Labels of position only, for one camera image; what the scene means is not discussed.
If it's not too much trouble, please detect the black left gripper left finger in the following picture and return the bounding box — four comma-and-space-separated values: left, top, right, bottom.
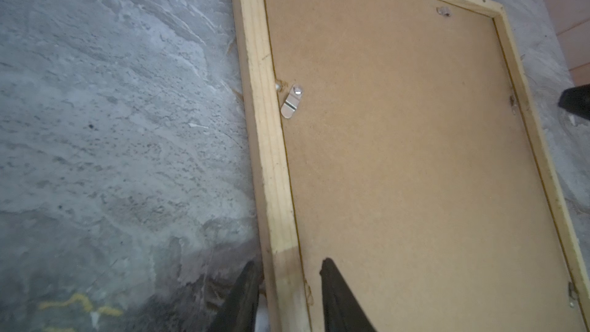
209, 261, 261, 332

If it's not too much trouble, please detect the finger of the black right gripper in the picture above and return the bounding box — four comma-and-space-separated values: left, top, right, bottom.
558, 85, 590, 121

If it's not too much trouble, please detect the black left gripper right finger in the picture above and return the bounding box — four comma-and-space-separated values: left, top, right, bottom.
320, 258, 376, 332

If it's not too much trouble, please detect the light wooden picture frame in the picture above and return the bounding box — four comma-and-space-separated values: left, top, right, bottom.
233, 0, 589, 331

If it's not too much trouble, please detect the brown cardboard backing board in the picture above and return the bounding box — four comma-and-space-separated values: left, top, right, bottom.
266, 0, 585, 331

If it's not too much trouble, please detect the silver metal turn clip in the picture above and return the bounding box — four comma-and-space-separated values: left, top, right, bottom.
436, 6, 452, 17
509, 95, 519, 115
280, 85, 304, 119
568, 281, 579, 308

